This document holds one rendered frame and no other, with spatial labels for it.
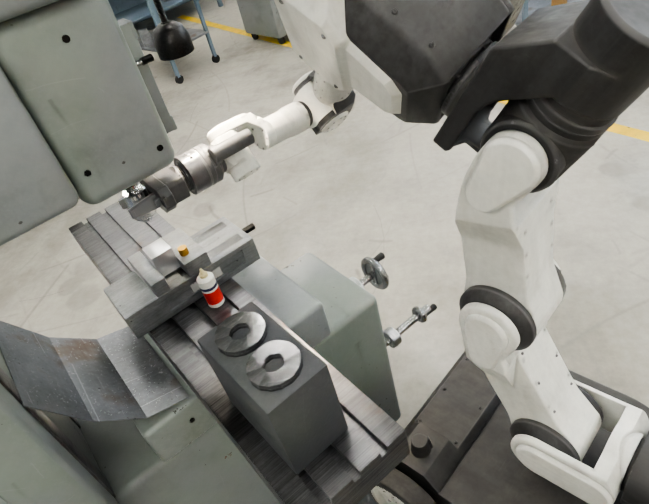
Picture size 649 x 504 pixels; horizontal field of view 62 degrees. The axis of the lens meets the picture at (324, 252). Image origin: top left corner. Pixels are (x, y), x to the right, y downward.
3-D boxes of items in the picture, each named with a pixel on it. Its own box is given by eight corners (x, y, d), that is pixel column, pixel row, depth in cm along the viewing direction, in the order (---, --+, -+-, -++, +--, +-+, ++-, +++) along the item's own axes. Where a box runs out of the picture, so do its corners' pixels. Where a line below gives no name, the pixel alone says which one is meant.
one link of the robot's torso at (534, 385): (616, 424, 117) (566, 244, 96) (576, 499, 107) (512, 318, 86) (547, 402, 128) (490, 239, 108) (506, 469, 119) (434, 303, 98)
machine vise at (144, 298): (231, 235, 148) (218, 203, 141) (261, 258, 137) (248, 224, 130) (115, 308, 135) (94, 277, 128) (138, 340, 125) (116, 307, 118)
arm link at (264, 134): (201, 140, 119) (248, 117, 126) (224, 174, 120) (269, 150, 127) (210, 127, 114) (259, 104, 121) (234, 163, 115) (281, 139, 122)
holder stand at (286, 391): (278, 362, 111) (249, 294, 98) (349, 428, 96) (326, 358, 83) (230, 400, 106) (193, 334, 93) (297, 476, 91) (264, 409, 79)
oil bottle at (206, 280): (219, 293, 131) (203, 260, 124) (228, 301, 128) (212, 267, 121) (205, 303, 129) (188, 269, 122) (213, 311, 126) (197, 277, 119)
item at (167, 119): (169, 123, 109) (123, 17, 96) (178, 128, 107) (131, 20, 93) (152, 132, 108) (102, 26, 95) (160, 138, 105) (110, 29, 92)
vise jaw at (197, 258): (184, 238, 139) (178, 226, 136) (212, 263, 129) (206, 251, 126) (164, 251, 137) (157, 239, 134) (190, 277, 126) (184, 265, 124)
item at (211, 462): (345, 364, 207) (309, 246, 169) (405, 415, 185) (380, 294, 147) (160, 515, 177) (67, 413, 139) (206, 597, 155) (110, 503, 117)
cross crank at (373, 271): (374, 271, 178) (369, 244, 170) (400, 287, 170) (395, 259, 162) (338, 298, 172) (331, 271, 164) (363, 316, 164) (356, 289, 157)
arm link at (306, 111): (250, 124, 127) (308, 95, 137) (276, 159, 127) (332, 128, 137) (265, 99, 118) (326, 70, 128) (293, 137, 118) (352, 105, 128)
